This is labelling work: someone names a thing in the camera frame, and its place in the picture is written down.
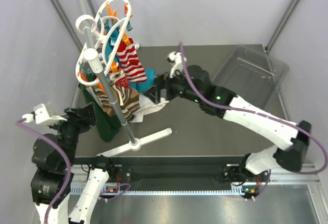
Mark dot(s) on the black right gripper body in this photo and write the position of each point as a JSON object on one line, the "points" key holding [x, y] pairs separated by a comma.
{"points": [[164, 81]]}

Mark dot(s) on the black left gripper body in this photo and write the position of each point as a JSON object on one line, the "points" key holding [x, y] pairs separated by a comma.
{"points": [[73, 126]]}

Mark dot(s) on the brown striped sock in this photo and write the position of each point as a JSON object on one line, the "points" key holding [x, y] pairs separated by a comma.
{"points": [[103, 101], [128, 100]]}

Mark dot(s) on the red white striped sock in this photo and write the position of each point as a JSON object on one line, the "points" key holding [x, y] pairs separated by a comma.
{"points": [[130, 63]]}

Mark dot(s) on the orange clothes peg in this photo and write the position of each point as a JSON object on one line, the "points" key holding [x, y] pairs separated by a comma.
{"points": [[126, 39]]}

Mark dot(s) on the teal blue cloth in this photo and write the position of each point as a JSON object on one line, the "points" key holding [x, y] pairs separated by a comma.
{"points": [[140, 87]]}

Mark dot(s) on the white round clip hanger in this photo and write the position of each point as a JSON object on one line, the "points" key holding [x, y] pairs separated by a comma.
{"points": [[105, 27]]}

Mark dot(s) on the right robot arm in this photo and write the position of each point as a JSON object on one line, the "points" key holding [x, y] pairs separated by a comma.
{"points": [[290, 140]]}

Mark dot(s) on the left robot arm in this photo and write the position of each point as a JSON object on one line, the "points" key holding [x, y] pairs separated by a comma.
{"points": [[54, 156]]}

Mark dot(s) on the dark green cloth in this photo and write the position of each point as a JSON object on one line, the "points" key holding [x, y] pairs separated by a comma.
{"points": [[107, 126]]}

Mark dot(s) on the white cloth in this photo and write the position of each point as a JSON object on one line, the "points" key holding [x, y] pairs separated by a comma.
{"points": [[146, 107]]}

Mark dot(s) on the near white stand foot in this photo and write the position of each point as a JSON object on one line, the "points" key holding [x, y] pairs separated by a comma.
{"points": [[139, 142]]}

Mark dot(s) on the teal green clothes peg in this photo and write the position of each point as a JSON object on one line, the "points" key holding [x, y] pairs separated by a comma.
{"points": [[129, 27]]}

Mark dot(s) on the near grey stand pole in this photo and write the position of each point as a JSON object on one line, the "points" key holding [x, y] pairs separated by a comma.
{"points": [[89, 54]]}

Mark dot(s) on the clear plastic bin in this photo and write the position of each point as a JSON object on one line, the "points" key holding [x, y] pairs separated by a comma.
{"points": [[252, 74]]}

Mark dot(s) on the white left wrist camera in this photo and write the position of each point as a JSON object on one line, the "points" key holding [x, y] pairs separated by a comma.
{"points": [[43, 115]]}

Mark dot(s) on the aluminium frame rail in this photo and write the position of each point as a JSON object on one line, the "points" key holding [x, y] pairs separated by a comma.
{"points": [[187, 180]]}

